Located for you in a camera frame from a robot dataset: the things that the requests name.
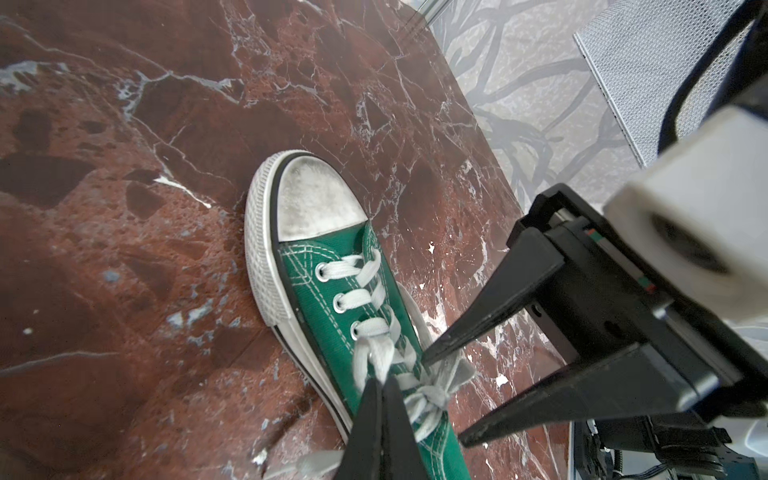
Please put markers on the green canvas sneaker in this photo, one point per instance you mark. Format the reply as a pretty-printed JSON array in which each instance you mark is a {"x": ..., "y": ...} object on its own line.
[{"x": 294, "y": 197}]

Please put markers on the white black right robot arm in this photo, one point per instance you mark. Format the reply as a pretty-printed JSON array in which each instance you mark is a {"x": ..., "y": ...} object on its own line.
[{"x": 683, "y": 443}]

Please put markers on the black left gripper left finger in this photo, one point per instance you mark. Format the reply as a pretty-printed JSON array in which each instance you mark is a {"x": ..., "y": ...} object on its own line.
[{"x": 362, "y": 457}]

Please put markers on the white shoelace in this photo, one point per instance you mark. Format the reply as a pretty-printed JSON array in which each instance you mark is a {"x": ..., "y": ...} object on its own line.
[{"x": 348, "y": 321}]

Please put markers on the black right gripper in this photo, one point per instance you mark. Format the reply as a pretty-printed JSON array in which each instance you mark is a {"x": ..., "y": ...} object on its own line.
[{"x": 633, "y": 346}]

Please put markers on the white wire mesh basket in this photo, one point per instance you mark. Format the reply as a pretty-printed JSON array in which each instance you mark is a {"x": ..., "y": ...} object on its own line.
[{"x": 640, "y": 52}]

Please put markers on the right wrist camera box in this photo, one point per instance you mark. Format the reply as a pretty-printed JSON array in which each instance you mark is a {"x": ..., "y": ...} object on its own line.
[{"x": 698, "y": 215}]

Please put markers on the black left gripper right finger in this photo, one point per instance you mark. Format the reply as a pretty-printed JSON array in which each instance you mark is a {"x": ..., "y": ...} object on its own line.
[{"x": 401, "y": 457}]

